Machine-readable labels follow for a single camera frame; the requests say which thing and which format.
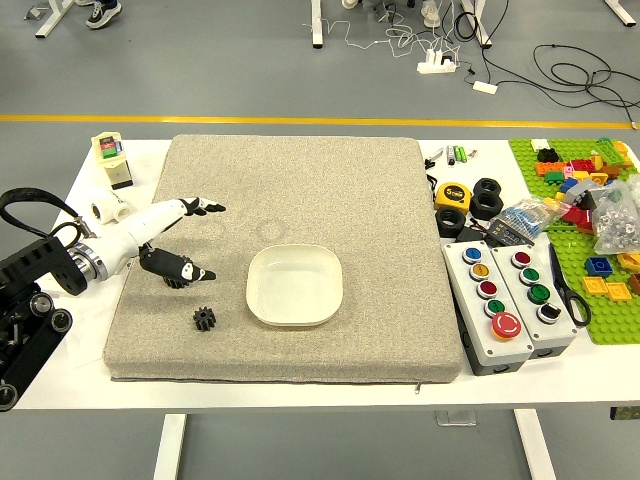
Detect white floor cable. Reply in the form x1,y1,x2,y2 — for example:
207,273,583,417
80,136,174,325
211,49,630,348
302,9,461,61

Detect grey-brown cushion mat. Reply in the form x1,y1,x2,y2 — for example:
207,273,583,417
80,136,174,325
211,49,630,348
102,133,464,385

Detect white pipe fitting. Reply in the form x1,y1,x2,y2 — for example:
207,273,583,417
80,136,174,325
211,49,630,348
89,188,132,227

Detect long green brick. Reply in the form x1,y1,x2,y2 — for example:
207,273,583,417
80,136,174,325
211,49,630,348
594,138,631,166

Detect white power strip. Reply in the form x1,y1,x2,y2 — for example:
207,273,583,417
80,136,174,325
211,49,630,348
417,49,459,75

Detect plastic bag of blue parts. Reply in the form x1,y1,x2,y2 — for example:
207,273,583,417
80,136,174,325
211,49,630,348
487,195,566,241

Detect plastic bag of metal screws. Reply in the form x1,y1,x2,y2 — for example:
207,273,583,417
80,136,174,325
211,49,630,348
587,174,640,256

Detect grey under-table bracket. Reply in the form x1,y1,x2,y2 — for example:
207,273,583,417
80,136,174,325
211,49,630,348
433,409,477,427

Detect red brick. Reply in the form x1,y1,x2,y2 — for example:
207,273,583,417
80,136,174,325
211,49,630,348
562,204,594,231

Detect green brick baseplate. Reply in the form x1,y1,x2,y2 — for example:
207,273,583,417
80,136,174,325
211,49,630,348
508,137,640,346

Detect black floor cable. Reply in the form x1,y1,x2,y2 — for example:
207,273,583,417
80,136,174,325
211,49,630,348
532,43,640,126

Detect blue square brick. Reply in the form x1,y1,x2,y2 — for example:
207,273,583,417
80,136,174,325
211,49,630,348
584,256,615,278

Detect yellow tape measure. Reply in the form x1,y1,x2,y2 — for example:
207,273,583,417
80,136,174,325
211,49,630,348
433,181,473,213

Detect beige switch box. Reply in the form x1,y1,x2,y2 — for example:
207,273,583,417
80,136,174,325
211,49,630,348
91,131,134,191

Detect white background table leg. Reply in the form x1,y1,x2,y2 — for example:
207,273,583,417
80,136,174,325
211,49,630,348
459,0,494,50
310,0,324,50
604,0,639,27
34,0,79,39

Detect black scissors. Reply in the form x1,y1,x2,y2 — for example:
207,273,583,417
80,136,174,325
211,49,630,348
548,243,592,329

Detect grey four-button control box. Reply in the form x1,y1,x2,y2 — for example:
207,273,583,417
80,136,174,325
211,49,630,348
489,243,579,360

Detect grey five-button control box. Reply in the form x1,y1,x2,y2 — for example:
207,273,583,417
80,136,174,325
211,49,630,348
441,240,535,377

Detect small black gear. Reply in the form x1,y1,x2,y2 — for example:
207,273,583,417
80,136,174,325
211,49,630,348
192,305,224,334

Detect white square bowl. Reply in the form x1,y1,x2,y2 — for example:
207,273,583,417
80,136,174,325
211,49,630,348
244,243,344,329

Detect black display module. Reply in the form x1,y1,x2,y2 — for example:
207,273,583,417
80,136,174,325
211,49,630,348
487,219,535,249

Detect black flat pouch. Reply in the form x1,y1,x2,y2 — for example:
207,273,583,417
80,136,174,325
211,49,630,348
457,225,494,246

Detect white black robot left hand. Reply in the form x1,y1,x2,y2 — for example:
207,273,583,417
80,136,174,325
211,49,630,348
92,196,227,291

